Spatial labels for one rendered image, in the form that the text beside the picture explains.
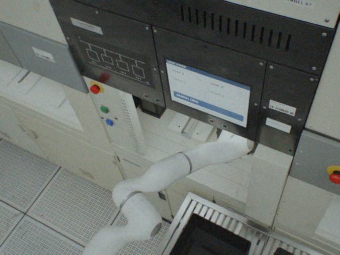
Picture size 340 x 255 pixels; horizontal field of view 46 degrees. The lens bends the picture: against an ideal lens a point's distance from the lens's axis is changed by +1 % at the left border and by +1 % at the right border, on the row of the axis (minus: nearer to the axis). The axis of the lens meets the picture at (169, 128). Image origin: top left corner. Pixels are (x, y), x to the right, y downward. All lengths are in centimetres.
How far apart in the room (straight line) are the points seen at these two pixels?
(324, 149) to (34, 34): 112
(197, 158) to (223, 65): 41
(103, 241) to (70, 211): 153
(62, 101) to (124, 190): 104
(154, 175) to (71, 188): 175
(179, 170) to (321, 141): 46
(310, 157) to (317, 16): 53
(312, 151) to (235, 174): 69
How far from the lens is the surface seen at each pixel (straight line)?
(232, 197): 188
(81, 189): 301
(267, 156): 137
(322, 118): 120
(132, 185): 139
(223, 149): 148
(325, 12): 94
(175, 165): 136
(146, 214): 138
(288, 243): 195
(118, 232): 142
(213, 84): 124
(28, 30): 168
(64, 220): 295
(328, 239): 187
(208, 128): 202
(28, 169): 325
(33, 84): 250
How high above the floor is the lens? 259
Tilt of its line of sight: 56 degrees down
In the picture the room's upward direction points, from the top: 10 degrees counter-clockwise
